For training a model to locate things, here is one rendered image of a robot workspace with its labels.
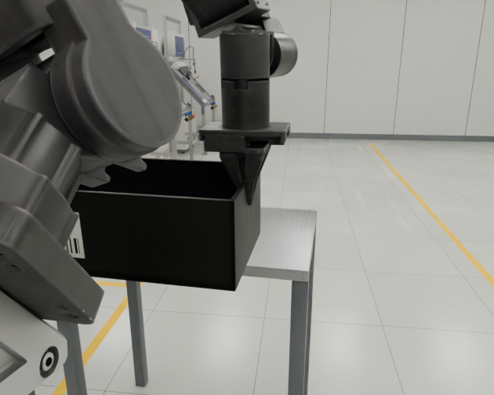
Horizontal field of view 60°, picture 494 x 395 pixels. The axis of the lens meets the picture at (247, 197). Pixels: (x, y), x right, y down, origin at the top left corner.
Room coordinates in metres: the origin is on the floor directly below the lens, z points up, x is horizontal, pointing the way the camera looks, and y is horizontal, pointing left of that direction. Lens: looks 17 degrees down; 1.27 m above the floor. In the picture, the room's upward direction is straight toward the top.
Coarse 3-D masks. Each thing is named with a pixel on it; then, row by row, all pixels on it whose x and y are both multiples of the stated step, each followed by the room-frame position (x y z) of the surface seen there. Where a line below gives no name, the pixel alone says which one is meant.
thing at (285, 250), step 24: (264, 216) 1.29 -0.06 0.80; (288, 216) 1.29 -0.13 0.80; (312, 216) 1.29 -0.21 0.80; (264, 240) 1.10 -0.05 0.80; (288, 240) 1.10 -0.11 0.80; (312, 240) 1.10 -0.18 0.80; (264, 264) 0.95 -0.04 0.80; (288, 264) 0.95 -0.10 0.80; (312, 264) 1.32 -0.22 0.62; (312, 288) 1.32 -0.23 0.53; (72, 336) 1.05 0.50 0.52; (144, 336) 1.48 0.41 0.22; (72, 360) 1.04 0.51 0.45; (144, 360) 1.46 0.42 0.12; (72, 384) 1.05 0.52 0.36; (144, 384) 1.45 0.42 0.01; (288, 384) 0.92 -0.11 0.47
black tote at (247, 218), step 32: (160, 160) 0.63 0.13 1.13; (192, 160) 0.62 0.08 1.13; (96, 192) 0.47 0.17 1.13; (128, 192) 0.64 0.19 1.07; (160, 192) 0.63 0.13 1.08; (192, 192) 0.62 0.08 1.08; (224, 192) 0.61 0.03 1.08; (256, 192) 0.57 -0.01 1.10; (96, 224) 0.47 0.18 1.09; (128, 224) 0.46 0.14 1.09; (160, 224) 0.45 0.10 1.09; (192, 224) 0.45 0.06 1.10; (224, 224) 0.44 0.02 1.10; (256, 224) 0.58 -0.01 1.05; (96, 256) 0.47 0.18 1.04; (128, 256) 0.46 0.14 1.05; (160, 256) 0.46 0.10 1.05; (192, 256) 0.45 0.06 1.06; (224, 256) 0.44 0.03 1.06; (224, 288) 0.44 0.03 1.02
